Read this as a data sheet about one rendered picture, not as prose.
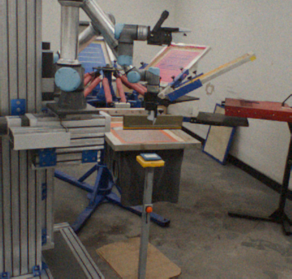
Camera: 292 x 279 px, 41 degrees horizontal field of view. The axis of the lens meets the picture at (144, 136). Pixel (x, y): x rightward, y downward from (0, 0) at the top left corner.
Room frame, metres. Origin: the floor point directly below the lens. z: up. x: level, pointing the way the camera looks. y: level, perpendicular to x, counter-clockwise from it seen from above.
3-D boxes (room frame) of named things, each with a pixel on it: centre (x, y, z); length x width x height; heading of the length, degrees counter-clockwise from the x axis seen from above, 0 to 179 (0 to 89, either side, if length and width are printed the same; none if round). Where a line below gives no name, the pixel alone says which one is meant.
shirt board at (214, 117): (3.63, -0.27, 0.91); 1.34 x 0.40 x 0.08; 80
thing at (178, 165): (2.48, -0.07, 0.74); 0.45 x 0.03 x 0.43; 110
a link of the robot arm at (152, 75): (2.51, -0.03, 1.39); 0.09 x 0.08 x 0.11; 82
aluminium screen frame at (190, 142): (2.76, 0.03, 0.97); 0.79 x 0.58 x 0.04; 20
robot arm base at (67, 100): (2.04, 0.39, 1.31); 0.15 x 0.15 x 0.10
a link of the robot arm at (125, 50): (1.93, 0.12, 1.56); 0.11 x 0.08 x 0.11; 3
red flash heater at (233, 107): (3.49, -1.01, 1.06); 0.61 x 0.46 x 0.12; 80
